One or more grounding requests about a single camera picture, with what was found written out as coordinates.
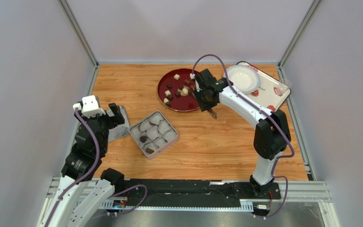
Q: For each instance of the dark chocolate bottom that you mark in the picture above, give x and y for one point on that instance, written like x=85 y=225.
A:
x=143 y=139

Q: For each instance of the white round chocolate centre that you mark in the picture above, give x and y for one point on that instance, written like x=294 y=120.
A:
x=185 y=91

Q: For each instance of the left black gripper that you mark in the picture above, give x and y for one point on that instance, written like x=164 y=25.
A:
x=116 y=111

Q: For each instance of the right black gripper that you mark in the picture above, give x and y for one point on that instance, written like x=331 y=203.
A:
x=207 y=103

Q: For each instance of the white paper bowl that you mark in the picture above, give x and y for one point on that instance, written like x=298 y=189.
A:
x=245 y=78

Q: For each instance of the metal tongs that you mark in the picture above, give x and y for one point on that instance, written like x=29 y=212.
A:
x=207 y=101

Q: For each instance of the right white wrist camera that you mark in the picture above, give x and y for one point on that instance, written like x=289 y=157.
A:
x=194 y=83

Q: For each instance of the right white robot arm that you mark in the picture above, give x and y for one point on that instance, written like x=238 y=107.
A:
x=272 y=135

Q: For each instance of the clear plastic cup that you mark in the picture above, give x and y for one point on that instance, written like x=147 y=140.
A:
x=283 y=86

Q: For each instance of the white square chocolate top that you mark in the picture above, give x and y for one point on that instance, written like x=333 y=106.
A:
x=176 y=76

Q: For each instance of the silver tin lid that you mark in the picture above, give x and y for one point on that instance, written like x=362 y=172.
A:
x=121 y=130

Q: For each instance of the strawberry pattern tray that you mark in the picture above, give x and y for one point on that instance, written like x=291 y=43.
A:
x=266 y=95

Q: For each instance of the square tin box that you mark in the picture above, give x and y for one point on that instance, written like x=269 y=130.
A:
x=161 y=135

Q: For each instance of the dark round chocolate left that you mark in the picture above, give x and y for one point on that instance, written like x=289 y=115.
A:
x=169 y=85

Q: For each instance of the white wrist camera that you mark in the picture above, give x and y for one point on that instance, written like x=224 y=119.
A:
x=89 y=106
x=194 y=83

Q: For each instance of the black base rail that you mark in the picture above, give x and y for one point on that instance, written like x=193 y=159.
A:
x=186 y=193

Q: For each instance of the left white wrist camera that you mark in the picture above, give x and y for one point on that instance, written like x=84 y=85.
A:
x=89 y=106

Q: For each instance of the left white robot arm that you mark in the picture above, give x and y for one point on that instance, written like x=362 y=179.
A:
x=91 y=143

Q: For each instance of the red round tray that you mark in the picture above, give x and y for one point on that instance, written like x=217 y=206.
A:
x=180 y=102

